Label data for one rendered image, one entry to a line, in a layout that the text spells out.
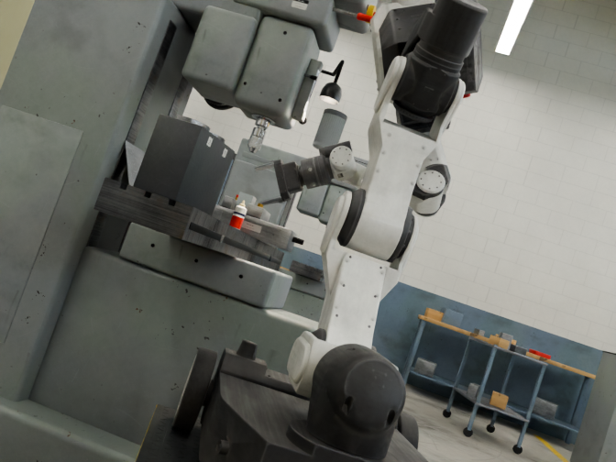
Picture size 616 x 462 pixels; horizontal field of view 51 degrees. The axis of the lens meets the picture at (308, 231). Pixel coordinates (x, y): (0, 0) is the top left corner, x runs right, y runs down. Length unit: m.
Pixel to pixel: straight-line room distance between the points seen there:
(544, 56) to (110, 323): 7.99
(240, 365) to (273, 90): 0.96
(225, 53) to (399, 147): 0.88
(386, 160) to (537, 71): 7.89
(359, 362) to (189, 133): 0.72
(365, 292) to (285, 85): 0.92
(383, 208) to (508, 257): 7.30
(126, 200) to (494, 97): 7.86
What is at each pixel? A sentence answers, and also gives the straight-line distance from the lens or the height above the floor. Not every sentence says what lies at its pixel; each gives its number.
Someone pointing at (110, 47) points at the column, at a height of 1.33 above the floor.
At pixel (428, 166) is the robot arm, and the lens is 1.87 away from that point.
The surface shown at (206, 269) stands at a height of 0.77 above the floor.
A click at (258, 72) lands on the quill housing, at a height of 1.43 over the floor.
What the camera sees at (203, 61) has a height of 1.40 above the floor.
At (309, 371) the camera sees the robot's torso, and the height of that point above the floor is 0.67.
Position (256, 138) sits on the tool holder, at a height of 1.23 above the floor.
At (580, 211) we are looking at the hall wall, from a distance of 9.02.
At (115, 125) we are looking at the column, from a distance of 2.16.
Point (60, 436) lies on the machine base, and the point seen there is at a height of 0.18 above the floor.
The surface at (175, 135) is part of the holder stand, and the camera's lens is 1.59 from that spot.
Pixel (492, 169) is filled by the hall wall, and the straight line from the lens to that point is 8.90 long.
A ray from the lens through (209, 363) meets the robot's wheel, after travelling 1.60.
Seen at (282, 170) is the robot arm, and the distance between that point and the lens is 1.91.
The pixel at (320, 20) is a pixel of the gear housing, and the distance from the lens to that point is 2.22.
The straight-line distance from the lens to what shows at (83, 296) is 2.19.
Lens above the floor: 0.84
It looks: 4 degrees up
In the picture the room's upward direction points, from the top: 19 degrees clockwise
